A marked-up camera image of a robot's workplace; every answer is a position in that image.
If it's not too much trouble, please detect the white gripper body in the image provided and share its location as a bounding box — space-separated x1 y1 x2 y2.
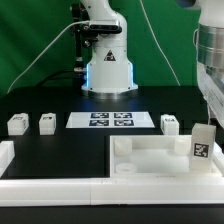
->
197 63 224 127

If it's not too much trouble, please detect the white square tabletop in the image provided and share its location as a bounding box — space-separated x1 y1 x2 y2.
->
110 135 222 177

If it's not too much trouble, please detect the white U-shaped fence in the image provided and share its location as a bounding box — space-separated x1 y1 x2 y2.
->
0 141 224 207

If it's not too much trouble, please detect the white marker sheet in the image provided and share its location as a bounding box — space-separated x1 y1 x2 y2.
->
66 112 154 128

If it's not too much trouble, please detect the white cable right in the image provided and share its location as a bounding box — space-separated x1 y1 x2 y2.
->
138 0 182 87

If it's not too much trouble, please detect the white cable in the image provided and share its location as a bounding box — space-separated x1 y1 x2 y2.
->
138 0 182 87
6 20 91 94

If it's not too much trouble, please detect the black cable at base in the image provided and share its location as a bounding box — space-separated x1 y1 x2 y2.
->
39 69 88 88

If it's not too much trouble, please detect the white cable left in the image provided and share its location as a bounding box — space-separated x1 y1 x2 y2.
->
6 20 91 94

